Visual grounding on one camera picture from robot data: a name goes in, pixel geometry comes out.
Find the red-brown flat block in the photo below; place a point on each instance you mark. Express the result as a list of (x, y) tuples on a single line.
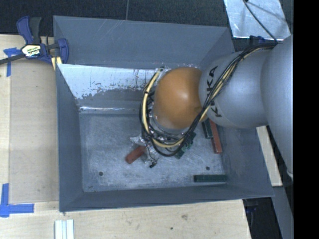
[(133, 155), (216, 141)]

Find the grey metal bin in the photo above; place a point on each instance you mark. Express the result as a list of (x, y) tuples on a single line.
[(112, 133)]

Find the dark green flat block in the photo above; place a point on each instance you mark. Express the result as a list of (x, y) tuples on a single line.
[(207, 131), (210, 178)]

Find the pale wood board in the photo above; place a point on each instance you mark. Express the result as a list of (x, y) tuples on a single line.
[(32, 123)]

